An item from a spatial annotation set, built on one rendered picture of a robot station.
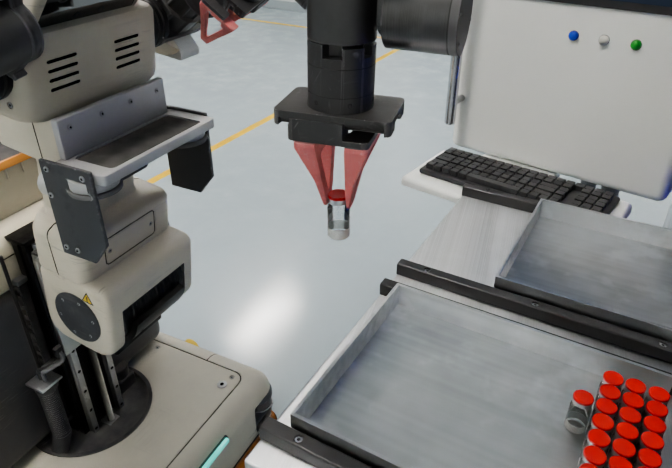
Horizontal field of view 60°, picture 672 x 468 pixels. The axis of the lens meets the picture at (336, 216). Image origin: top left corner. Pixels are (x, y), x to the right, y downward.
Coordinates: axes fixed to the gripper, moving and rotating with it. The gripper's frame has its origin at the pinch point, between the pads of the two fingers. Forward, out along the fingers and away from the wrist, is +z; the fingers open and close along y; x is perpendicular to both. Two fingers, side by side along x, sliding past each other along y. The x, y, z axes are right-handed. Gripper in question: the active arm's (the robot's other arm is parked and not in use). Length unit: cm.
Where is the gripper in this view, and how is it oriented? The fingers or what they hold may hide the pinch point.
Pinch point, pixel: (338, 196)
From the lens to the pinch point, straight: 55.4
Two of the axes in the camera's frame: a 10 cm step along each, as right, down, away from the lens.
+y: 9.6, 1.5, -2.3
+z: -0.2, 8.6, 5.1
